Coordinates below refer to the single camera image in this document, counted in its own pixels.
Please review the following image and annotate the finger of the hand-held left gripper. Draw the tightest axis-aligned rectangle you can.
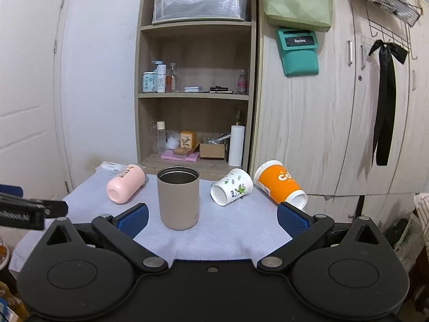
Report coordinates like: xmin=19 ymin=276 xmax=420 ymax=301
xmin=0 ymin=184 xmax=69 ymax=231

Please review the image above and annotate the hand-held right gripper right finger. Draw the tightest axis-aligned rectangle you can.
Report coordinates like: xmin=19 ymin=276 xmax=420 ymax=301
xmin=256 ymin=202 xmax=387 ymax=274

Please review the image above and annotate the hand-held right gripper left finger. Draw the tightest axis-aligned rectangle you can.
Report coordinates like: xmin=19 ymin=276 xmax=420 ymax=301
xmin=43 ymin=203 xmax=169 ymax=276

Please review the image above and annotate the orange paper cup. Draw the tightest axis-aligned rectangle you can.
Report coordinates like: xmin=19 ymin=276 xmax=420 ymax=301
xmin=254 ymin=160 xmax=308 ymax=211

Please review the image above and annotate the white cup with green print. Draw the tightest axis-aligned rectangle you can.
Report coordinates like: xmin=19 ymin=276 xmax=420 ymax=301
xmin=210 ymin=168 xmax=254 ymax=207

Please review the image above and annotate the beige steel tumbler cup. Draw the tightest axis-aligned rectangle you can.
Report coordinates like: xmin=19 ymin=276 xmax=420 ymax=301
xmin=156 ymin=166 xmax=201 ymax=231

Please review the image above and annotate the white tissue packet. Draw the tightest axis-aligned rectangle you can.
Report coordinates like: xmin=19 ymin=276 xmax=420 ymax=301
xmin=95 ymin=162 xmax=131 ymax=175

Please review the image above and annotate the white table cloth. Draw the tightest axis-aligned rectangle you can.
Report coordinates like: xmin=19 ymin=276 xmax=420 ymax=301
xmin=8 ymin=161 xmax=302 ymax=273

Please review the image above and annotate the flat pink box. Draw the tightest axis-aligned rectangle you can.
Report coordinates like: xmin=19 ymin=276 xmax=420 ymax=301
xmin=161 ymin=149 xmax=200 ymax=161

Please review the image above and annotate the clear bottle with cream cap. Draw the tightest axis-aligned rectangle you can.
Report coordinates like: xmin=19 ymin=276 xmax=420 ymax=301
xmin=156 ymin=121 xmax=167 ymax=154

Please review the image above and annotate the white paper towel roll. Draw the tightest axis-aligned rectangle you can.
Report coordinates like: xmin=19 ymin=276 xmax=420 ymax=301
xmin=228 ymin=125 xmax=246 ymax=167

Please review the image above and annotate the yellow printed box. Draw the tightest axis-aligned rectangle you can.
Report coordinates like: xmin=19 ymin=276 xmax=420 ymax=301
xmin=180 ymin=131 xmax=197 ymax=149

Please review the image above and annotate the light wooden wardrobe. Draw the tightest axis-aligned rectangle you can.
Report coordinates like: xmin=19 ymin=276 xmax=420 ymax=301
xmin=250 ymin=0 xmax=429 ymax=239

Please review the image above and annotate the brown cardboard box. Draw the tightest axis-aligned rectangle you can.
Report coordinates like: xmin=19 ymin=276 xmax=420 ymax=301
xmin=199 ymin=142 xmax=226 ymax=160

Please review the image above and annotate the white door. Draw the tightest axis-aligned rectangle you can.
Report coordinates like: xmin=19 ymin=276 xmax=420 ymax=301
xmin=0 ymin=0 xmax=77 ymax=203

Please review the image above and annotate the white bag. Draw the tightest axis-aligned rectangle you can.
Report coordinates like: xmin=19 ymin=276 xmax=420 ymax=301
xmin=394 ymin=193 xmax=429 ymax=277

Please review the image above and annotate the white jar with teal label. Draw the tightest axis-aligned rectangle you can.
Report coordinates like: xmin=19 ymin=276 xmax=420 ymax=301
xmin=142 ymin=72 xmax=157 ymax=93

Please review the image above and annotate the white spray bottle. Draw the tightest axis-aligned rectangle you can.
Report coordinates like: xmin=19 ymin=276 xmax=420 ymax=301
xmin=151 ymin=61 xmax=167 ymax=93

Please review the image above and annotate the small pink bottle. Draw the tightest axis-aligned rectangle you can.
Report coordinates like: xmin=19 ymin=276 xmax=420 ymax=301
xmin=236 ymin=70 xmax=248 ymax=95

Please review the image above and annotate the clear bottle with orange liquid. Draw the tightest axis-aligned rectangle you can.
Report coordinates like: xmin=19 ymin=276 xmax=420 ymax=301
xmin=166 ymin=63 xmax=179 ymax=93

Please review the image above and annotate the teal fabric pouch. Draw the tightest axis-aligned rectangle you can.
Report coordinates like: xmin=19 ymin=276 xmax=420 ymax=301
xmin=276 ymin=27 xmax=320 ymax=78

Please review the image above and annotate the black ribbon bow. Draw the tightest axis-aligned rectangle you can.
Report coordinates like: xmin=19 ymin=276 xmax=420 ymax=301
xmin=368 ymin=39 xmax=409 ymax=166

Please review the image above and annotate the wooden shelf unit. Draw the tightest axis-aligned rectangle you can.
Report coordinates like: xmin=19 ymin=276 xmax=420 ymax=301
xmin=134 ymin=0 xmax=259 ymax=180

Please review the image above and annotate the grey wrapped storage box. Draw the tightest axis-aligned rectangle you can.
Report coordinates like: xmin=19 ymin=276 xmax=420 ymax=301
xmin=151 ymin=0 xmax=250 ymax=25

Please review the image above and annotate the black wire hook rack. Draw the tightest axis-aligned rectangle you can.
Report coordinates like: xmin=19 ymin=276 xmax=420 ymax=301
xmin=365 ymin=5 xmax=420 ymax=61

